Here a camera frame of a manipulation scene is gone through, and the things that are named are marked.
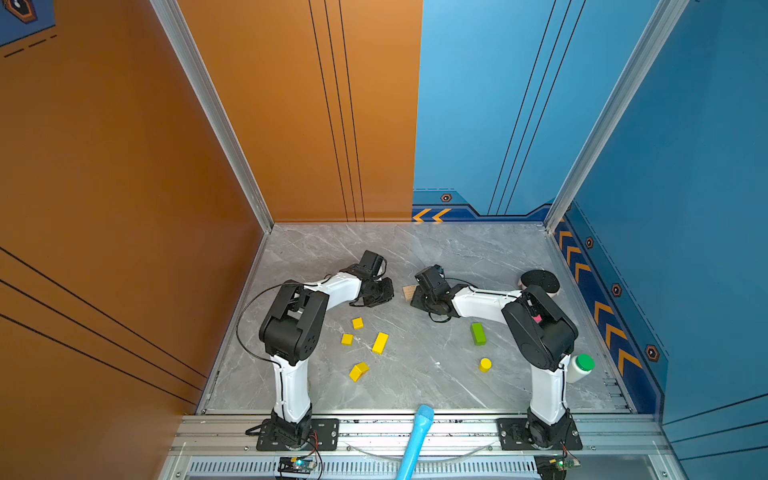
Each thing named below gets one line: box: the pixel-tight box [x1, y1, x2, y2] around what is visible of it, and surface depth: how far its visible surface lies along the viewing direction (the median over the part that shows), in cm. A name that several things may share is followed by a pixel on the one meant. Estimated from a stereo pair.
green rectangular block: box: [471, 322, 487, 346], surface depth 91 cm
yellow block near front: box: [349, 362, 370, 382], surface depth 84 cm
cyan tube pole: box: [396, 404, 434, 480], surface depth 72 cm
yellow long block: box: [372, 332, 389, 355], surface depth 89 cm
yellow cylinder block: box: [479, 358, 493, 373], surface depth 84 cm
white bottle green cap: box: [566, 353, 595, 383], surface depth 77 cm
